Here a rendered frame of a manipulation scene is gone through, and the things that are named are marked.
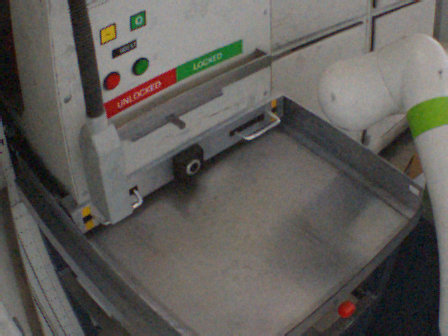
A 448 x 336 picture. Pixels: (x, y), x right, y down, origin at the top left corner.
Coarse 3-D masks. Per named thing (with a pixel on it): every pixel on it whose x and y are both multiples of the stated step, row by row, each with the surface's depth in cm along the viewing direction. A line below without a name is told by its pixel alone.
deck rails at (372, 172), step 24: (288, 120) 131; (312, 120) 124; (312, 144) 125; (336, 144) 122; (360, 144) 115; (24, 168) 116; (336, 168) 120; (360, 168) 119; (384, 168) 112; (48, 192) 106; (384, 192) 114; (408, 192) 109; (408, 216) 108; (72, 240) 105; (96, 264) 100; (120, 288) 95; (144, 312) 91
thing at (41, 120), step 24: (24, 0) 82; (24, 24) 86; (48, 24) 77; (24, 48) 91; (48, 48) 80; (24, 72) 97; (48, 72) 85; (24, 96) 103; (48, 96) 89; (24, 120) 111; (48, 120) 95; (48, 144) 101; (48, 168) 109; (72, 192) 101
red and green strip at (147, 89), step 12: (228, 48) 109; (240, 48) 111; (192, 60) 104; (204, 60) 106; (216, 60) 108; (168, 72) 101; (180, 72) 104; (192, 72) 106; (144, 84) 99; (156, 84) 101; (168, 84) 103; (120, 96) 96; (132, 96) 98; (144, 96) 100; (108, 108) 96; (120, 108) 98
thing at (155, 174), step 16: (272, 96) 126; (240, 112) 121; (256, 112) 123; (224, 128) 119; (240, 128) 122; (256, 128) 126; (192, 144) 114; (208, 144) 118; (224, 144) 121; (160, 160) 111; (128, 176) 107; (144, 176) 109; (160, 176) 112; (144, 192) 111; (64, 208) 102; (80, 208) 101; (80, 224) 103
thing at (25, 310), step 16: (0, 160) 112; (0, 192) 116; (0, 208) 109; (0, 224) 100; (0, 240) 92; (16, 240) 104; (0, 256) 85; (16, 256) 102; (0, 272) 78; (16, 272) 98; (0, 288) 72; (16, 288) 91; (0, 304) 53; (16, 304) 83; (32, 304) 93; (0, 320) 54; (16, 320) 63; (32, 320) 90
